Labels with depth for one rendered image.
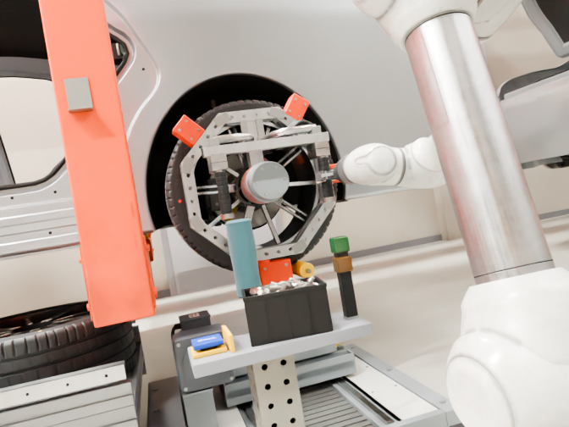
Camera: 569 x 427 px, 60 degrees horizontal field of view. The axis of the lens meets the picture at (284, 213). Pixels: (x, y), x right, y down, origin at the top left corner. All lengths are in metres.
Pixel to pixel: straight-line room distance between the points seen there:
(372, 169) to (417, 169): 0.14
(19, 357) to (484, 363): 1.35
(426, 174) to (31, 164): 4.68
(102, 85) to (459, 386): 1.15
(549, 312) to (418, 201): 5.77
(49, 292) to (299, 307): 4.51
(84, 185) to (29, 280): 4.17
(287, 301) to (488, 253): 0.59
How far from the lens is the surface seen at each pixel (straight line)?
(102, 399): 1.57
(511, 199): 0.69
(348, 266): 1.25
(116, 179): 1.40
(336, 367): 1.94
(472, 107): 0.72
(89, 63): 1.47
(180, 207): 1.80
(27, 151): 5.58
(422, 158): 1.30
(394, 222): 6.20
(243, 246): 1.62
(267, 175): 1.62
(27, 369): 1.69
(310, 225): 1.81
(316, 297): 1.17
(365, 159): 1.24
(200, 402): 1.70
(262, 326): 1.17
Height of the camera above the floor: 0.76
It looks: 1 degrees down
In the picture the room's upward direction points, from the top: 9 degrees counter-clockwise
